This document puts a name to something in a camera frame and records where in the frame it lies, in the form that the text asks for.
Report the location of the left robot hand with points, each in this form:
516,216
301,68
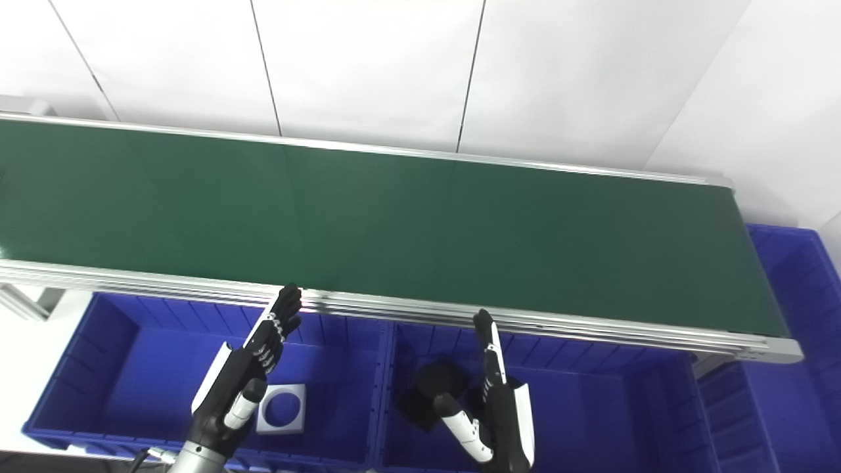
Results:
233,381

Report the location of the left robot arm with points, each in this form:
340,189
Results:
194,458

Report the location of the blue plastic bin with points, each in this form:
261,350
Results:
795,368
591,407
131,387

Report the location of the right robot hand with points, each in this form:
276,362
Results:
502,420

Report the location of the aluminium conveyor leg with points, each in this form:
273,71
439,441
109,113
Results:
23,302

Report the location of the green conveyor belt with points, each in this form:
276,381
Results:
407,307
394,223

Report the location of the black block part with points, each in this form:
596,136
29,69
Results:
427,387

